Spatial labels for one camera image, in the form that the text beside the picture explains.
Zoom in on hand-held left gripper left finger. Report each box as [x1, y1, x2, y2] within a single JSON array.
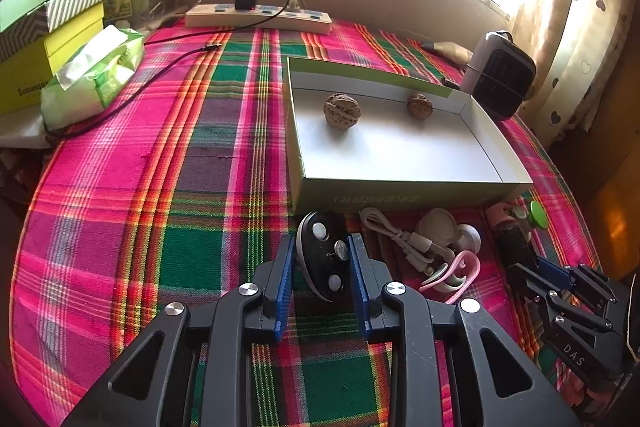
[[60, 236, 297, 427]]

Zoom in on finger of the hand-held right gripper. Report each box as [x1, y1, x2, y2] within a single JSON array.
[[535, 257, 623, 310], [507, 262, 618, 335]]

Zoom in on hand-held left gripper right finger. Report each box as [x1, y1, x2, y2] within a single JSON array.
[[347, 233, 582, 427]]

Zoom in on black oval remote white buttons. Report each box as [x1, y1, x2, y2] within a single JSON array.
[[296, 210, 351, 305]]

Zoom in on black rectangular device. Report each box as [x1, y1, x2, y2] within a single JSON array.
[[497, 227, 533, 270]]

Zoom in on green knob clear base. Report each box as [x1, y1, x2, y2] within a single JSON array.
[[489, 199, 547, 235]]

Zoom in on white cable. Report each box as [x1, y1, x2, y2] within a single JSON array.
[[359, 206, 451, 280]]

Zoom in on pink white plastic clip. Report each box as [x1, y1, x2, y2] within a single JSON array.
[[419, 252, 482, 305]]

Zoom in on white mushroom knob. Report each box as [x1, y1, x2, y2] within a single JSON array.
[[416, 207, 483, 258]]

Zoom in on green white cardboard box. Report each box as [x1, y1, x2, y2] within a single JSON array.
[[282, 56, 535, 215]]

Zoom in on pink green plaid tablecloth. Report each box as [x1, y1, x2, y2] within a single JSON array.
[[10, 17, 601, 427]]

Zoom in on large brown walnut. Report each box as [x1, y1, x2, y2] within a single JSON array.
[[323, 93, 362, 128]]

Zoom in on small brown walnut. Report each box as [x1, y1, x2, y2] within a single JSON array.
[[406, 93, 434, 120]]

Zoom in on grey black space heater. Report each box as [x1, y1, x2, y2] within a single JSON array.
[[459, 30, 537, 122]]

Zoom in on cream heart print curtain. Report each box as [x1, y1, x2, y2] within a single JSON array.
[[520, 0, 632, 148]]

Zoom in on brown pointed object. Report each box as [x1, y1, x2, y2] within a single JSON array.
[[420, 39, 473, 68]]

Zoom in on beige power strip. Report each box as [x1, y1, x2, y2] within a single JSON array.
[[185, 3, 333, 36]]

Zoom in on green tissue pack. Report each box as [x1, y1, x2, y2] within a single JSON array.
[[40, 25, 147, 131]]

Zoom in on white paper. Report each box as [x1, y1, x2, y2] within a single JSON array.
[[0, 107, 51, 148]]

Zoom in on green packet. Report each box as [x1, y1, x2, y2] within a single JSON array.
[[105, 0, 151, 28]]

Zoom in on yellow green box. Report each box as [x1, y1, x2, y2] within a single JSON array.
[[0, 2, 106, 118]]

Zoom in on black charger with cable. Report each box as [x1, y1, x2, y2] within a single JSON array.
[[44, 0, 295, 138]]

